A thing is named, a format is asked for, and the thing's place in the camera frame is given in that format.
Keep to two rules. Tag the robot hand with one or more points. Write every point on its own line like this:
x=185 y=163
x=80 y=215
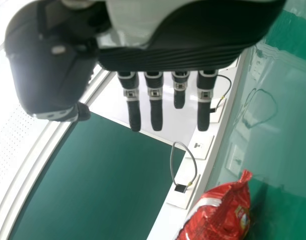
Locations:
x=168 y=45

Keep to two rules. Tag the red biscuit packet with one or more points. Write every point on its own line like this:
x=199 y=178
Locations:
x=218 y=212

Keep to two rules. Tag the white socket plate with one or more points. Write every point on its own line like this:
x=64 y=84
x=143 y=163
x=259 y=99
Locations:
x=190 y=200
x=219 y=115
x=201 y=151

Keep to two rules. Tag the small black plug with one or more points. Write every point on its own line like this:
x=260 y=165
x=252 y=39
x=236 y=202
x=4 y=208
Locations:
x=180 y=188

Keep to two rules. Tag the aluminium frame rail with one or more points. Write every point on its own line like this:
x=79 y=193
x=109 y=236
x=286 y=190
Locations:
x=43 y=152

